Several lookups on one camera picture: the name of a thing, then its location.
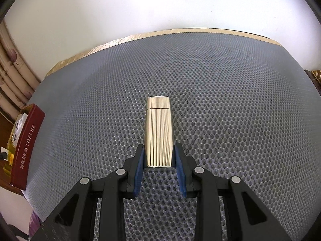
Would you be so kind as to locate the purple cloth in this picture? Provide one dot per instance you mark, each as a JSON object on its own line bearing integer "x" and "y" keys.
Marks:
{"x": 35, "y": 221}

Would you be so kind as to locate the brown patterned box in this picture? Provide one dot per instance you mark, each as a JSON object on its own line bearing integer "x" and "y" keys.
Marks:
{"x": 316, "y": 74}

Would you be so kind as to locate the red and gold candy box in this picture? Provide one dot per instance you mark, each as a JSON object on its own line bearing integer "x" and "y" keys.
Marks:
{"x": 27, "y": 145}

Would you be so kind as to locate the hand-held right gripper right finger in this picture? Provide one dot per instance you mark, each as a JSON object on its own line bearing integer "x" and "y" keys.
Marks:
{"x": 180, "y": 170}

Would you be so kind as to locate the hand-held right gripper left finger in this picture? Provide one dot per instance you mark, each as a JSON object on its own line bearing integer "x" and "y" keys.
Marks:
{"x": 139, "y": 170}

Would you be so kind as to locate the gold ribbed lighter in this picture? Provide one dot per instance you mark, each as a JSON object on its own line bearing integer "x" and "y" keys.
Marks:
{"x": 158, "y": 130}

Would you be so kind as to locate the grey mesh mat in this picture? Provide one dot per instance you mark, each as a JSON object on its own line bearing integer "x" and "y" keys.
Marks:
{"x": 225, "y": 105}

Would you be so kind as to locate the beige patterned curtain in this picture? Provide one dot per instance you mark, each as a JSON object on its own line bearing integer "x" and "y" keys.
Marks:
{"x": 15, "y": 80}

